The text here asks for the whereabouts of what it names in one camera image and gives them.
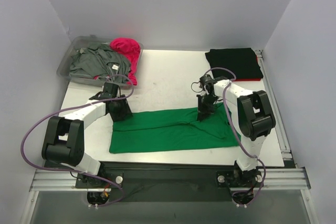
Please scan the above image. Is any green t shirt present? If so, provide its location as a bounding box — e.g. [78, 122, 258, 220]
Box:
[109, 103, 238, 154]

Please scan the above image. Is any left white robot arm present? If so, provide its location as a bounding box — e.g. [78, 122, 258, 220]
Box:
[41, 91, 132, 188]

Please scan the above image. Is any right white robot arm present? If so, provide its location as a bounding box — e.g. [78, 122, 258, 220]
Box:
[197, 74, 276, 186]

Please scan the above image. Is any grey t shirt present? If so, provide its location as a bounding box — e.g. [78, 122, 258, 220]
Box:
[69, 42, 131, 83]

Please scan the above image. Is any folded black t shirt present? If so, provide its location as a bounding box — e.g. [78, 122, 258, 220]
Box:
[205, 48, 264, 81]

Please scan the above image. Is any clear plastic bin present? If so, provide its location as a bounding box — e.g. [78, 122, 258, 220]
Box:
[57, 36, 142, 87]

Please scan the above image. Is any pink t shirt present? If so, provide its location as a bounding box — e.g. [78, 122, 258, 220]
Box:
[110, 38, 141, 86]

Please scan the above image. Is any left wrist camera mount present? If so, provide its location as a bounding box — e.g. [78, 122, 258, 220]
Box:
[89, 82, 121, 100]

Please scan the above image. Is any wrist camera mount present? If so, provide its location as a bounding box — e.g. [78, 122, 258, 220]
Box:
[199, 74, 217, 94]
[89, 82, 121, 100]

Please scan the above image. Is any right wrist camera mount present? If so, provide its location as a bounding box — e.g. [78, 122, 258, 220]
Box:
[199, 74, 217, 94]

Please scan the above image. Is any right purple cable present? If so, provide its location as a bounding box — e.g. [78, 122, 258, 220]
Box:
[202, 67, 268, 206]

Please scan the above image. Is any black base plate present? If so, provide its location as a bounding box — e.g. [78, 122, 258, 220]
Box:
[76, 163, 266, 203]

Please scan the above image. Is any aluminium frame rail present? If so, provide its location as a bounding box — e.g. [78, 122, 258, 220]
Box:
[29, 169, 87, 191]

